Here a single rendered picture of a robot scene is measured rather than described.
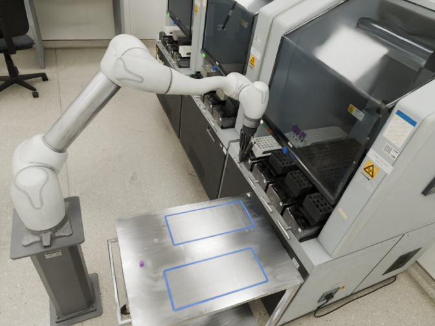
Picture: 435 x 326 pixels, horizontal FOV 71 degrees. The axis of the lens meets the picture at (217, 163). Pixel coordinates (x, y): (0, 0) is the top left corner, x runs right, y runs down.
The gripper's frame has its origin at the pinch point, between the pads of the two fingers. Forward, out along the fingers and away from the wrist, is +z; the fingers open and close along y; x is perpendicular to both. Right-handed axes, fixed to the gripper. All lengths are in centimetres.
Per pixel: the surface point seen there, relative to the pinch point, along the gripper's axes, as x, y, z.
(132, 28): -10, 350, 55
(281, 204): -2.3, -35.7, 0.6
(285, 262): 14, -63, -2
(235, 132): -10.2, 28.1, 6.3
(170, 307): 59, -65, -2
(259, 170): -2.4, -13.6, -0.9
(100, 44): 34, 350, 77
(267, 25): -11, 22, -59
